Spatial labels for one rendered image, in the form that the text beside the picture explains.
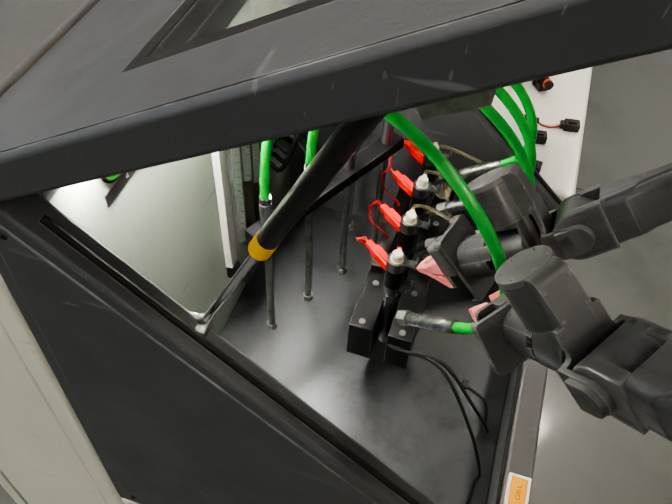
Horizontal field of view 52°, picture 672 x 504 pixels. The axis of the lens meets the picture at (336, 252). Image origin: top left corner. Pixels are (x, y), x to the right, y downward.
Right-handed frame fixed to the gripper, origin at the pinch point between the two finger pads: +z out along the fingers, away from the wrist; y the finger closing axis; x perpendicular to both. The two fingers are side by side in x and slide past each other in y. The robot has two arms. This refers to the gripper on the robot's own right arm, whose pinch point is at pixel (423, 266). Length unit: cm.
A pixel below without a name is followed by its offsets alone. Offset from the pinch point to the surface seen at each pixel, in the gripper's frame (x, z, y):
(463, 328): 11.0, -12.5, -2.5
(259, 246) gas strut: 33, -26, 27
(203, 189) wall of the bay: 10.8, 15.6, 26.7
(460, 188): 9.9, -24.0, 15.0
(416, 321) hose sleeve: 10.6, -5.1, -1.1
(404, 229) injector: -5.4, 5.1, 3.5
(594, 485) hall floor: -42, 48, -111
